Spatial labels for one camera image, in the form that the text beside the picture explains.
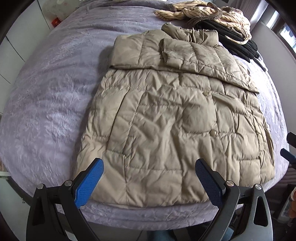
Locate beige quilted puffer jacket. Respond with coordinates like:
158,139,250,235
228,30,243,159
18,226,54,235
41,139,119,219
76,24,275,208

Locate black folded clothes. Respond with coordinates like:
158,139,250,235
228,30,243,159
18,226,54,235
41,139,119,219
195,20,259,62

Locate person's right hand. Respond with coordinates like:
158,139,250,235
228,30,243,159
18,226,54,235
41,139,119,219
288,188,296,219

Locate grey padded side panel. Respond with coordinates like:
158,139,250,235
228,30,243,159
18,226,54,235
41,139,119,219
251,22,295,81

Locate lavender embossed bedspread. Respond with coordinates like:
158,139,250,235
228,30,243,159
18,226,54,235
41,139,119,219
1,1,288,230

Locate grey curtain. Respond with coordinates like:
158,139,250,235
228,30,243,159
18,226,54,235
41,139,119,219
236,0,268,30

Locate beige striped garment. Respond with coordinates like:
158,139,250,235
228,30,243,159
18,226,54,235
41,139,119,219
154,1,252,45

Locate white wardrobe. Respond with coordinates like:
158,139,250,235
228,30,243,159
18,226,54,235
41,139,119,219
0,0,53,98

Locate red small box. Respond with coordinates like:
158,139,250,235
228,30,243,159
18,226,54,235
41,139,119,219
51,18,61,28

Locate white standing fan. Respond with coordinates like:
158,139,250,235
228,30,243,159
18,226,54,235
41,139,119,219
43,0,71,21

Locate window with dark frame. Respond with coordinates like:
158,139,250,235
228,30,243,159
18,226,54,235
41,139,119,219
266,11,295,57

